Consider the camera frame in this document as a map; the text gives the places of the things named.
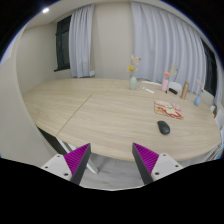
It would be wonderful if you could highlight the gold thermos bottle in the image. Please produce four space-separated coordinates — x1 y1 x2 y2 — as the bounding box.
180 81 189 100

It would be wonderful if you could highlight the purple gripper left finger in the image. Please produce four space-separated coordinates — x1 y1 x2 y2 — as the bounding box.
41 142 92 186

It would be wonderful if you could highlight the right white curtain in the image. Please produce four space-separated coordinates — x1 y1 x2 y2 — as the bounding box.
131 2 206 94

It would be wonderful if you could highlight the left white curtain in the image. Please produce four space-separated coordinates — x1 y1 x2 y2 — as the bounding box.
69 4 94 78

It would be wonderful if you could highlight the green vase with flowers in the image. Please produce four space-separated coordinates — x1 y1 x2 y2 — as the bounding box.
128 56 141 90

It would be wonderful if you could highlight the white remote control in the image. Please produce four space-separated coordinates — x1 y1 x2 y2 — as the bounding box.
142 87 155 94

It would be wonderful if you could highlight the pink vase with flowers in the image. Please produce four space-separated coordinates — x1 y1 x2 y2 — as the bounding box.
162 64 177 92

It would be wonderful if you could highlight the white curtain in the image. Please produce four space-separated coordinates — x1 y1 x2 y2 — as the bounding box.
131 2 206 94
69 4 94 78

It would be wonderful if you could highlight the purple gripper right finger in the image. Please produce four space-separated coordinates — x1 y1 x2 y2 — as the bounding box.
131 142 184 186

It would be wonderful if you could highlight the ceiling light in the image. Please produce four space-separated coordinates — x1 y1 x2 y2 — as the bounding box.
42 8 49 14

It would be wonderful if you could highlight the dark window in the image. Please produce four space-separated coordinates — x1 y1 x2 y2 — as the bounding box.
55 16 71 71

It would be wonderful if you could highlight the black computer mouse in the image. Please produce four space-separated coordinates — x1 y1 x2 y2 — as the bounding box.
157 121 170 135

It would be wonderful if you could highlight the blue vase with flowers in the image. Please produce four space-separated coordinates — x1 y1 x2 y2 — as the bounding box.
194 78 204 106

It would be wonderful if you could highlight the black remote control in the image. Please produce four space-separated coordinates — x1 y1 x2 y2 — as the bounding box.
168 88 178 95

